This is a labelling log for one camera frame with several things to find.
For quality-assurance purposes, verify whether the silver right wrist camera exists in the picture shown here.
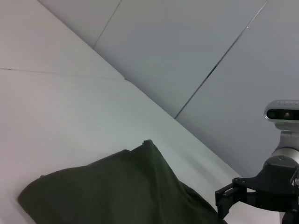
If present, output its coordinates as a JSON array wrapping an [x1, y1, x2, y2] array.
[[263, 99, 299, 129]]

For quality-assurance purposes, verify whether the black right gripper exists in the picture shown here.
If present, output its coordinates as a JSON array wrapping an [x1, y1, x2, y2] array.
[[214, 161, 299, 224]]

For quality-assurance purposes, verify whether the dark green FREE T-shirt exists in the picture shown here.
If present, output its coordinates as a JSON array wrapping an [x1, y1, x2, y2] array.
[[17, 139, 228, 224]]

